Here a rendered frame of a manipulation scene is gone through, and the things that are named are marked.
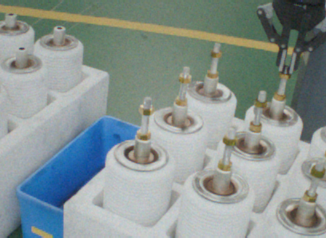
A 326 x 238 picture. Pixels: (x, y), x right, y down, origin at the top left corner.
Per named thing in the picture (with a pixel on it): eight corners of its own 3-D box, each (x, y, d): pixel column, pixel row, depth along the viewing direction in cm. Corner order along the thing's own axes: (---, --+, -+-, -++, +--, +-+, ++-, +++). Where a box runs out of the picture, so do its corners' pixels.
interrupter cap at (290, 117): (297, 110, 104) (298, 106, 103) (298, 132, 97) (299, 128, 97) (253, 101, 104) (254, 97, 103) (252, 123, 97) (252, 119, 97)
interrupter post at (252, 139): (255, 155, 89) (260, 136, 88) (240, 149, 90) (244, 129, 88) (260, 148, 91) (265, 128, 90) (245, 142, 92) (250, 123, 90)
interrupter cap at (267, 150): (265, 169, 87) (266, 165, 86) (216, 151, 89) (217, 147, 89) (282, 146, 93) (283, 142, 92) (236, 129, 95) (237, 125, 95)
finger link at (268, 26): (263, 2, 93) (283, 33, 95) (253, 7, 93) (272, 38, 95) (260, 7, 90) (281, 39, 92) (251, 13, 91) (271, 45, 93)
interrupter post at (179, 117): (172, 117, 95) (174, 98, 94) (187, 120, 95) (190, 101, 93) (168, 124, 93) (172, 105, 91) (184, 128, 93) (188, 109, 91)
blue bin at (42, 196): (99, 164, 125) (103, 113, 119) (147, 183, 122) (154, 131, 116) (14, 245, 100) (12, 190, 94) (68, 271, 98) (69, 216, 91)
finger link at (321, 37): (333, 25, 89) (302, 45, 92) (340, 34, 90) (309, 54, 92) (334, 19, 91) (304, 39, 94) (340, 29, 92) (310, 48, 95)
